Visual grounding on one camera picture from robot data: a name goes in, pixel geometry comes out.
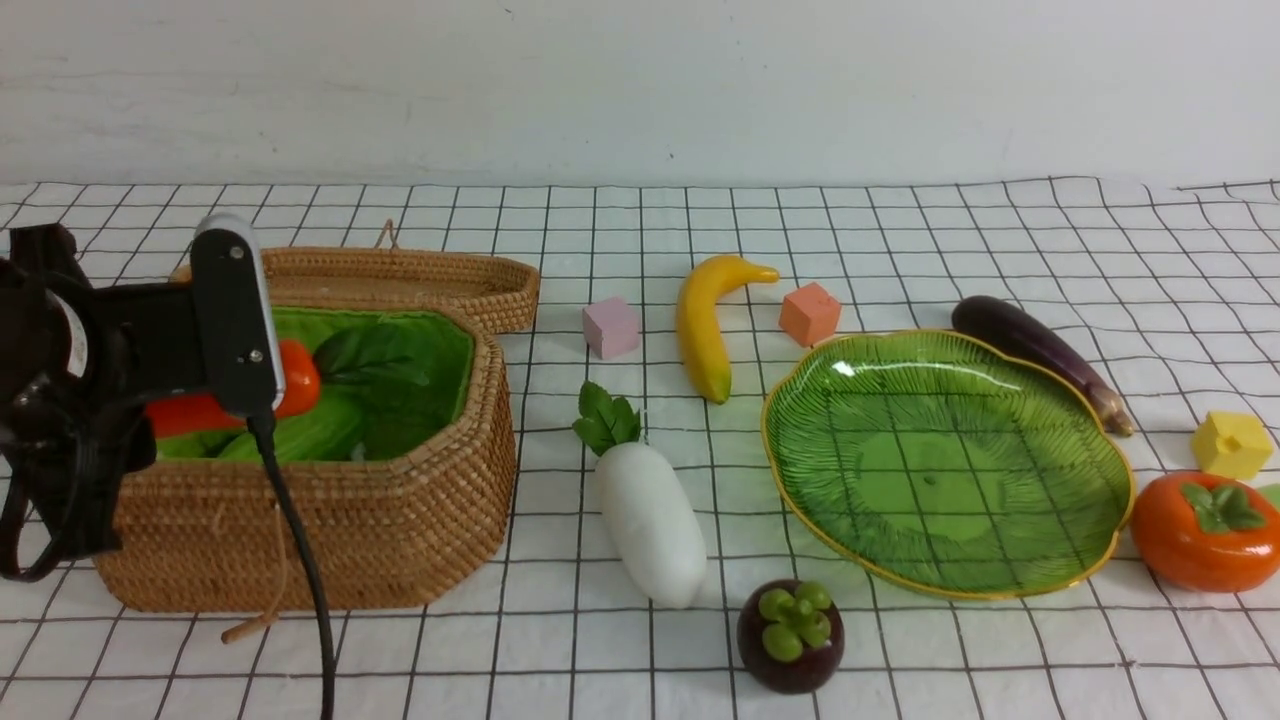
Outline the white toy radish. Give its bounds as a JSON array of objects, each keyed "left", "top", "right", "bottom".
[{"left": 572, "top": 380, "right": 708, "bottom": 610}]

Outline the left camera black cable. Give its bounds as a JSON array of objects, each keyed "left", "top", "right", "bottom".
[{"left": 246, "top": 413, "right": 337, "bottom": 720}]

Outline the purple toy mangosteen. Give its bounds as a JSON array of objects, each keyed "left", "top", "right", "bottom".
[{"left": 737, "top": 579, "right": 845, "bottom": 694}]

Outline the orange toy carrot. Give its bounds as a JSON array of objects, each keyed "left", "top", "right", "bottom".
[{"left": 146, "top": 323, "right": 428, "bottom": 439}]

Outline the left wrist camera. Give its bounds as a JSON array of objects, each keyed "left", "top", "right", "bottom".
[{"left": 189, "top": 213, "right": 285, "bottom": 419}]

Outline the green toy cucumber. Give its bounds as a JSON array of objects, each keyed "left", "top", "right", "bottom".
[{"left": 157, "top": 393, "right": 366, "bottom": 464}]

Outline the green glass leaf plate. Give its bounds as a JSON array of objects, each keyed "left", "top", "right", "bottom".
[{"left": 760, "top": 329, "right": 1137, "bottom": 601}]

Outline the white grid tablecloth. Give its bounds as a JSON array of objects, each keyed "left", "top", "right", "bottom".
[{"left": 1, "top": 177, "right": 1279, "bottom": 719}]

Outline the purple toy eggplant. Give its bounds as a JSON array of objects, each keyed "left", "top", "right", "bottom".
[{"left": 950, "top": 295, "right": 1137, "bottom": 437}]

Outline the pink foam cube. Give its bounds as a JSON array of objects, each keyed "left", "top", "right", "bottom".
[{"left": 581, "top": 296, "right": 643, "bottom": 361}]

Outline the green foam cube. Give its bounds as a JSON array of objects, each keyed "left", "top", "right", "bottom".
[{"left": 1256, "top": 483, "right": 1280, "bottom": 510}]

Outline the yellow foam cube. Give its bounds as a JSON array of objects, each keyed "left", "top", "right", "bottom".
[{"left": 1190, "top": 411, "right": 1275, "bottom": 480}]

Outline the woven rattan basket green lining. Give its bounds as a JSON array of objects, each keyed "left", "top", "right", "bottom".
[{"left": 92, "top": 299, "right": 518, "bottom": 614}]

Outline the yellow toy banana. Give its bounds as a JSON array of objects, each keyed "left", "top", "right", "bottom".
[{"left": 675, "top": 255, "right": 780, "bottom": 405}]

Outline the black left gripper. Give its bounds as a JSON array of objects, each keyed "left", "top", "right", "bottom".
[{"left": 3, "top": 224, "right": 207, "bottom": 583}]

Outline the orange toy persimmon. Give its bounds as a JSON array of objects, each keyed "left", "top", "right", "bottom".
[{"left": 1130, "top": 471, "right": 1279, "bottom": 593}]

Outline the woven rattan basket lid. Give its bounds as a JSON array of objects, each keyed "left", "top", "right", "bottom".
[{"left": 172, "top": 222, "right": 543, "bottom": 334}]

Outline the orange foam cube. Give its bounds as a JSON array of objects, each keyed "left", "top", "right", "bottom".
[{"left": 778, "top": 282, "right": 844, "bottom": 347}]

